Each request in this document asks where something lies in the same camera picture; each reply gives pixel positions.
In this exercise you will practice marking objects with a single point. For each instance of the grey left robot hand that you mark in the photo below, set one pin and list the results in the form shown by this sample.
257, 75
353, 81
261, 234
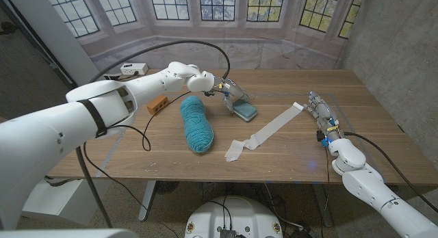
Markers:
231, 91

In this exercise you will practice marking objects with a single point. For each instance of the white bandage strip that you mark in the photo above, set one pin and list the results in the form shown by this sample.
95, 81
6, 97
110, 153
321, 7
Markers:
267, 132

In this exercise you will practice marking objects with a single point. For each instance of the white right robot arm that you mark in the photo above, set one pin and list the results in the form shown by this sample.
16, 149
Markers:
376, 190

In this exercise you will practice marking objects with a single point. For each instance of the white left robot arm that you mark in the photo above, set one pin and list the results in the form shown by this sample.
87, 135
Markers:
51, 135

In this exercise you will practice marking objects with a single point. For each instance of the teal yarn skein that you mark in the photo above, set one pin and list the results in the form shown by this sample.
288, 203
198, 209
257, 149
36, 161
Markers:
196, 125

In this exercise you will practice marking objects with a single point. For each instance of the orange wooden block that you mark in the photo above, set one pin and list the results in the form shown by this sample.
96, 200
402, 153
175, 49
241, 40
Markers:
158, 105

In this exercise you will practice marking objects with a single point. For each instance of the printed window backdrop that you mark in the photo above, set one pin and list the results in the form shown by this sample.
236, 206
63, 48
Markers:
256, 50

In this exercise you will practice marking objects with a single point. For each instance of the white power strip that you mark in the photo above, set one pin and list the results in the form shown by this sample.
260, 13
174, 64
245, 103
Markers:
133, 69

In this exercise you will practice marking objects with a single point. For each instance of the black round fan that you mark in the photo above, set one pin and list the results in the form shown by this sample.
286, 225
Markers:
166, 186

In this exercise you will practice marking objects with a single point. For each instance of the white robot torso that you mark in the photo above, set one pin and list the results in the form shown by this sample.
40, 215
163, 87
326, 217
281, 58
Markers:
246, 214

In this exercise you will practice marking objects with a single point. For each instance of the grey table leg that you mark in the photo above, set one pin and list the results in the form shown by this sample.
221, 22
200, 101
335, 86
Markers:
323, 205
147, 200

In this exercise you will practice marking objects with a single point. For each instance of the white robot body edge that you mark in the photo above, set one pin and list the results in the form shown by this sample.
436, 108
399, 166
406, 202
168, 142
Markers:
68, 234

